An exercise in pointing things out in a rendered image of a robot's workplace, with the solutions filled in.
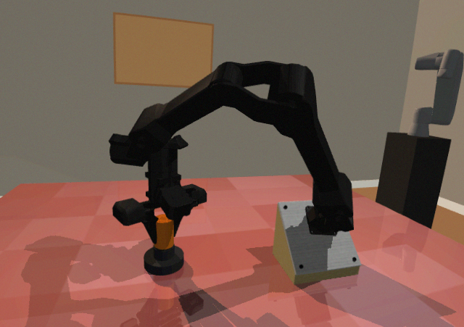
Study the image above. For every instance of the orange knob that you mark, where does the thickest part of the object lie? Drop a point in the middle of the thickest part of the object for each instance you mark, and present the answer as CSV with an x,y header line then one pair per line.
x,y
165,232

